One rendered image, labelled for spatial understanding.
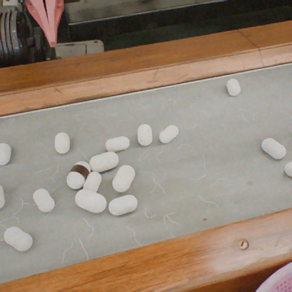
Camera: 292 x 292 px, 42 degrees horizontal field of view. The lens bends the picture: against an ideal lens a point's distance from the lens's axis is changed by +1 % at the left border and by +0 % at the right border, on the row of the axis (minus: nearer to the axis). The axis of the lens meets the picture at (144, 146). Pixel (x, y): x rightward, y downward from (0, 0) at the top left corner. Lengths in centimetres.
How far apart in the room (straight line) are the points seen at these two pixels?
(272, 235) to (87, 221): 19
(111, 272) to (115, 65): 38
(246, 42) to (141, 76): 21
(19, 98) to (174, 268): 37
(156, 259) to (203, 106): 29
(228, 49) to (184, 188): 32
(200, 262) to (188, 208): 9
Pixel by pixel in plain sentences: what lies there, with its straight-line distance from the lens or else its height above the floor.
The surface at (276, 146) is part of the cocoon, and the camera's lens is 49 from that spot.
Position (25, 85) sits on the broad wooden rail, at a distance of 63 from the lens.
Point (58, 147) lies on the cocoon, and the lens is 50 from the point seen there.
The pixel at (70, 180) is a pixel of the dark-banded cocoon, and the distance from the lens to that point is 45.
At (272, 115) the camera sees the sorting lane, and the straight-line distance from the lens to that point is 58.
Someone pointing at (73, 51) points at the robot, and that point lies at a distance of 139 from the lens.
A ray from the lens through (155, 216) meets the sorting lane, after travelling 42.
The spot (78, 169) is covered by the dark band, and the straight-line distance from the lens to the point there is 45.
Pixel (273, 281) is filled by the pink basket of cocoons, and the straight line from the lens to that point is 35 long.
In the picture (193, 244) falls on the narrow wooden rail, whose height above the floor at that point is 76.
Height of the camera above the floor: 107
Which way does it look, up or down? 40 degrees down
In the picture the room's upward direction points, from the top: 4 degrees counter-clockwise
